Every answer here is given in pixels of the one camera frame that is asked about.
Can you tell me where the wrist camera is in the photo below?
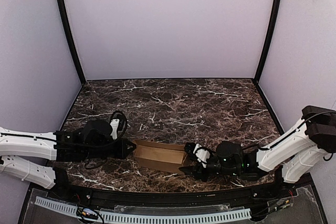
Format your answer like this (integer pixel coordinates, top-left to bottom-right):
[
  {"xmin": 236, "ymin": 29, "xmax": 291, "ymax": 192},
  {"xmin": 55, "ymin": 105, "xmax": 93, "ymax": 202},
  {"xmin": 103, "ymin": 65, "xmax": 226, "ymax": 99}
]
[
  {"xmin": 110, "ymin": 111, "xmax": 128, "ymax": 141},
  {"xmin": 184, "ymin": 142, "xmax": 212, "ymax": 168}
]

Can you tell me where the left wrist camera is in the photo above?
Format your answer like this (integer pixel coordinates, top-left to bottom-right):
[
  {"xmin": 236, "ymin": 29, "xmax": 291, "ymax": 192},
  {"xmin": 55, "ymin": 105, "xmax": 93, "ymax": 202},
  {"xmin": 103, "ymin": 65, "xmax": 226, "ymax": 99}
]
[{"xmin": 110, "ymin": 111, "xmax": 128, "ymax": 141}]

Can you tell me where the white slotted cable duct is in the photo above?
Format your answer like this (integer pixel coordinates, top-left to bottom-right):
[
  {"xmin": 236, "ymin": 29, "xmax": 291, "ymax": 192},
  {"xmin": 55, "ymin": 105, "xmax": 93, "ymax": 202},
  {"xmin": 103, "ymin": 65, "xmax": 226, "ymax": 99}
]
[{"xmin": 35, "ymin": 196, "xmax": 251, "ymax": 223}]

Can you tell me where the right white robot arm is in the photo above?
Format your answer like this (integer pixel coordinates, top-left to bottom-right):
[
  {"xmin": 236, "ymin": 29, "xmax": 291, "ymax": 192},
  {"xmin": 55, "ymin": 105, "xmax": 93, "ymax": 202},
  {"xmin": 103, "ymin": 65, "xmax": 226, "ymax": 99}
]
[{"xmin": 179, "ymin": 105, "xmax": 335, "ymax": 184}]

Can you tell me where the right black frame post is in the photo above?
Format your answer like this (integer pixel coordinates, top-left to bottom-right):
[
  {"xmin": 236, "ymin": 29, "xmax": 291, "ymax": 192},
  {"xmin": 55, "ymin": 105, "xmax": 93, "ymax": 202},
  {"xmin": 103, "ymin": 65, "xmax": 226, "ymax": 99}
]
[{"xmin": 254, "ymin": 0, "xmax": 281, "ymax": 84}]

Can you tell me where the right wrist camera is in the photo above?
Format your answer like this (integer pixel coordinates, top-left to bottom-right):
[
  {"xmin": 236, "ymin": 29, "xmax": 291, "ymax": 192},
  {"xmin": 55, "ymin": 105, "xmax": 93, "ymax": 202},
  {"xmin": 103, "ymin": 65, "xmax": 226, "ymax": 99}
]
[{"xmin": 184, "ymin": 142, "xmax": 212, "ymax": 168}]

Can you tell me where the black front rail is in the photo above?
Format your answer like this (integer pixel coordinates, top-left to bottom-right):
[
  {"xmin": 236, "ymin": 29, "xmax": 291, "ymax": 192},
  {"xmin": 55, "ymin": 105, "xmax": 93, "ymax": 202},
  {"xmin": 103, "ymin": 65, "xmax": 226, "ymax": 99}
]
[{"xmin": 48, "ymin": 176, "xmax": 297, "ymax": 216}]

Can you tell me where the brown cardboard paper box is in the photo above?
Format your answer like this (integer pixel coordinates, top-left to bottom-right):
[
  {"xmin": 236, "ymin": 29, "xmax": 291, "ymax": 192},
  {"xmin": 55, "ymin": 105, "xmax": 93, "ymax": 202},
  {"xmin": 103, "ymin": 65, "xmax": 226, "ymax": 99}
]
[{"xmin": 133, "ymin": 140, "xmax": 190, "ymax": 174}]

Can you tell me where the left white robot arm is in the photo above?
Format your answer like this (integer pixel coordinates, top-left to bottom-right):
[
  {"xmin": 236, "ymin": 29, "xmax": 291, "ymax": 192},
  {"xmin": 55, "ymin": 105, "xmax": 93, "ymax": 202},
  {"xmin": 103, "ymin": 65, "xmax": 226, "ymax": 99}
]
[{"xmin": 1, "ymin": 119, "xmax": 136, "ymax": 189}]

